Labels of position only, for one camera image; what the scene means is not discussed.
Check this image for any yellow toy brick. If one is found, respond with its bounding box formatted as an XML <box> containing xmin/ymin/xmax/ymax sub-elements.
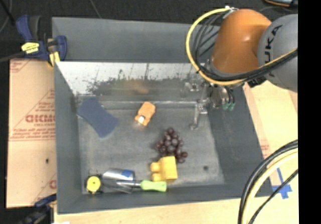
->
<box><xmin>149</xmin><ymin>156</ymin><xmax>179</xmax><ymax>184</ymax></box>

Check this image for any blue sponge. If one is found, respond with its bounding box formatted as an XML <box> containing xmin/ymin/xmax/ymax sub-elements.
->
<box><xmin>76</xmin><ymin>96</ymin><xmax>119</xmax><ymax>139</ymax></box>

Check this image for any silver and blue can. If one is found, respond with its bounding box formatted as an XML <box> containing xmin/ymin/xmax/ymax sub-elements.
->
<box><xmin>102</xmin><ymin>168</ymin><xmax>136</xmax><ymax>194</ymax></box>

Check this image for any green-handled metal tool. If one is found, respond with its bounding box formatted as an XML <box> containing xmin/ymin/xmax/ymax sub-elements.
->
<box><xmin>115</xmin><ymin>179</ymin><xmax>168</xmax><ymax>193</ymax></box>

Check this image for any purple toy grape bunch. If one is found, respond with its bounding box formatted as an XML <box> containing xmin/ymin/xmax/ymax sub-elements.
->
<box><xmin>154</xmin><ymin>127</ymin><xmax>189</xmax><ymax>164</ymax></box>

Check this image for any yellow and black tape measure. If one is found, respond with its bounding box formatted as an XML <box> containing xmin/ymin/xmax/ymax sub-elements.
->
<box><xmin>85</xmin><ymin>174</ymin><xmax>103</xmax><ymax>194</ymax></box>

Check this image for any grey metal bin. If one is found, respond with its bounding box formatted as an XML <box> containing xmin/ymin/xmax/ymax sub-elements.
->
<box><xmin>51</xmin><ymin>17</ymin><xmax>273</xmax><ymax>214</ymax></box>

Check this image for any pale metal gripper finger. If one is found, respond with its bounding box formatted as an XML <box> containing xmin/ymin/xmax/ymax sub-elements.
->
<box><xmin>182</xmin><ymin>79</ymin><xmax>203</xmax><ymax>97</ymax></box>
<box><xmin>189</xmin><ymin>99</ymin><xmax>209</xmax><ymax>131</ymax></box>

